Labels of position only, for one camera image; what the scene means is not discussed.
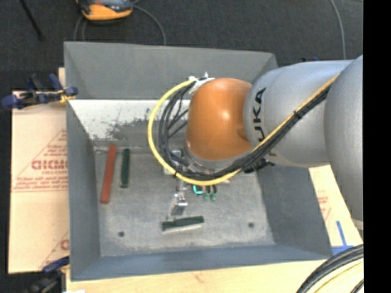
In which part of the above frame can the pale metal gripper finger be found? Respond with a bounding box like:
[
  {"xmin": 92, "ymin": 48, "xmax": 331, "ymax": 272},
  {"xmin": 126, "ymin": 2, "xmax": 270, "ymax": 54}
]
[
  {"xmin": 166, "ymin": 194, "xmax": 180, "ymax": 223},
  {"xmin": 178, "ymin": 194, "xmax": 189, "ymax": 216}
]

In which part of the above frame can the dark green flat block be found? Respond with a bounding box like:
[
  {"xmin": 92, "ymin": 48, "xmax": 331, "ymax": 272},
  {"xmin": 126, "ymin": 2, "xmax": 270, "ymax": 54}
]
[
  {"xmin": 119, "ymin": 148, "xmax": 131, "ymax": 189},
  {"xmin": 161, "ymin": 214, "xmax": 205, "ymax": 233}
]

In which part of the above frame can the grey metal bin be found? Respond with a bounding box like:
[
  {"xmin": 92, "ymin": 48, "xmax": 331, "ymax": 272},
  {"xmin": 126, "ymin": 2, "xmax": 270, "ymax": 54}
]
[{"xmin": 63, "ymin": 41, "xmax": 334, "ymax": 282}]

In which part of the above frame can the red-brown flat block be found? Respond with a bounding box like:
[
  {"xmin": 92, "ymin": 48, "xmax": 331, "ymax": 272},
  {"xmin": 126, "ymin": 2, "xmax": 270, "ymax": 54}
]
[{"xmin": 100, "ymin": 144, "xmax": 119, "ymax": 204}]

